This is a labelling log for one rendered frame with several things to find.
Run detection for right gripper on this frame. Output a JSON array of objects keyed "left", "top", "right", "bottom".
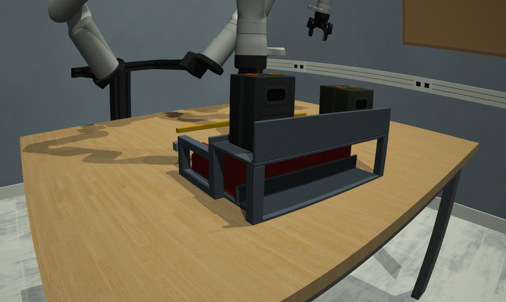
[{"left": 235, "top": 55, "right": 267, "bottom": 74}]

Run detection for yellow bar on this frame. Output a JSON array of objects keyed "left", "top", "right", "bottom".
[{"left": 176, "top": 112, "right": 306, "bottom": 133}]

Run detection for red open-front bin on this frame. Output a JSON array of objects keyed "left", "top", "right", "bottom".
[
  {"left": 280, "top": 153, "right": 321, "bottom": 175},
  {"left": 320, "top": 146, "right": 351, "bottom": 164},
  {"left": 192, "top": 152, "right": 280, "bottom": 198}
]

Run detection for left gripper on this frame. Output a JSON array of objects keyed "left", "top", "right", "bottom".
[{"left": 307, "top": 11, "right": 333, "bottom": 41}]

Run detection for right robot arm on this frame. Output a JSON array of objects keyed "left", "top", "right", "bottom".
[{"left": 48, "top": 0, "right": 285, "bottom": 79}]

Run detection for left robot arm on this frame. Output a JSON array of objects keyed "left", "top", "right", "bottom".
[{"left": 203, "top": 0, "right": 332, "bottom": 67}]

